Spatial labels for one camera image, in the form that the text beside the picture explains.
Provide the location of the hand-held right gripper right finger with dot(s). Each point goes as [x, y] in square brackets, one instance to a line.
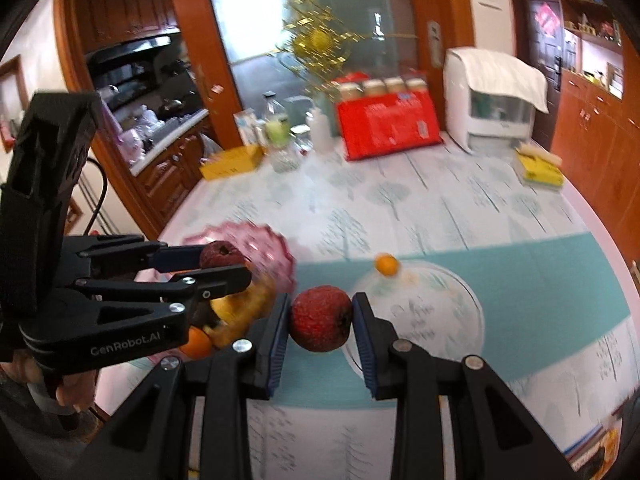
[362, 347]

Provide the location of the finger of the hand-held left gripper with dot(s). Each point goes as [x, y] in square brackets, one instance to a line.
[225, 280]
[175, 258]

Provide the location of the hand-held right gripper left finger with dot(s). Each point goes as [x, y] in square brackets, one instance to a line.
[277, 355]

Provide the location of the small rough red fruit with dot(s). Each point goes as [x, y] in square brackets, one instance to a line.
[321, 317]
[220, 255]

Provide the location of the spotted yellow banana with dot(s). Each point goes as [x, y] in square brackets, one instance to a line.
[250, 305]

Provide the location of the pink glass plate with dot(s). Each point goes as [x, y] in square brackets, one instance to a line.
[260, 250]

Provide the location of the person's left forearm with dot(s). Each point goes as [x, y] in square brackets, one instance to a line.
[30, 412]

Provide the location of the person's left hand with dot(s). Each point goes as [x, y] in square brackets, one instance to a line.
[75, 387]

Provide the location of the yellow pear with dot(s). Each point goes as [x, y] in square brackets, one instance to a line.
[225, 308]

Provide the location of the orange mandarin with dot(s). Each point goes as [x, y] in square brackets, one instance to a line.
[196, 344]

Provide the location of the small kumquat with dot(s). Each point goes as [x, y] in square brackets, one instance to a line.
[386, 265]

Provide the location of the yellow box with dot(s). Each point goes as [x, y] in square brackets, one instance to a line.
[231, 162]

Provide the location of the white plastic bag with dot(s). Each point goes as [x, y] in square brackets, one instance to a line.
[210, 147]

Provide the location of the clear glass jar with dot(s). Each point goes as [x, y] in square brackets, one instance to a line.
[284, 159]

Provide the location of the tree print tablecloth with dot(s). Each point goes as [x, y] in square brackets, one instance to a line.
[450, 240]

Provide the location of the white blue carton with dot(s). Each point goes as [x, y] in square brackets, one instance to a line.
[246, 127]

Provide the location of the green label bottle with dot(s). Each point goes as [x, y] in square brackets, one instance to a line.
[276, 120]

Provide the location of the white plastic bottle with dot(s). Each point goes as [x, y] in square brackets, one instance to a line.
[319, 132]

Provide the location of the red packet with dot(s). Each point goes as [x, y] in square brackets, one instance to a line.
[387, 125]

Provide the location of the lidded food jar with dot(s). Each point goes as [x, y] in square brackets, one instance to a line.
[395, 85]
[416, 85]
[350, 92]
[374, 88]

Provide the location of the yellow packet stack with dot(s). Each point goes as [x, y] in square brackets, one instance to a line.
[540, 170]

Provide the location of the white countertop appliance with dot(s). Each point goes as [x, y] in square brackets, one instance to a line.
[480, 125]

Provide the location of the gold ornament tree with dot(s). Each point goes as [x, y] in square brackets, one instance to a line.
[320, 42]

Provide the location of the frosted glass door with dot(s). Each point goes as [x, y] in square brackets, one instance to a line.
[250, 10]

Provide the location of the white towel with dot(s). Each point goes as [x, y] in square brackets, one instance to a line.
[505, 75]

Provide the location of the wooden shelf cabinet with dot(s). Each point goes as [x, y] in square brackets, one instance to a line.
[600, 110]

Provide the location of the dark entrance door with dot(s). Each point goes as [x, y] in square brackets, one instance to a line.
[542, 55]

